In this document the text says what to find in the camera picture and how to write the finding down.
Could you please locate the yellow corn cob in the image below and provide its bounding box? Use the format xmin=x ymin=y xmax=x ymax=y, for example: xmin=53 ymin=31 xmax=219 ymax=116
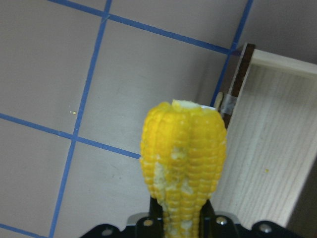
xmin=140 ymin=100 xmax=227 ymax=238

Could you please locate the light wood drawer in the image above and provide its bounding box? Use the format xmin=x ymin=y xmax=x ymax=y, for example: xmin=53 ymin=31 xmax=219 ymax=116
xmin=211 ymin=44 xmax=317 ymax=228

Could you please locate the white metal drawer handle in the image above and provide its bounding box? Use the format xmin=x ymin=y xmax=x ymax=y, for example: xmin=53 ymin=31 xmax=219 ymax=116
xmin=214 ymin=92 xmax=237 ymax=116

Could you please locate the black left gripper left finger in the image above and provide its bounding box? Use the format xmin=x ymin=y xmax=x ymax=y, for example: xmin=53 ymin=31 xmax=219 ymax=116
xmin=149 ymin=197 xmax=164 ymax=238

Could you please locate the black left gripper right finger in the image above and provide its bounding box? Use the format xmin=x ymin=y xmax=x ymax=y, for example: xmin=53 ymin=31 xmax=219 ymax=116
xmin=199 ymin=199 xmax=215 ymax=238

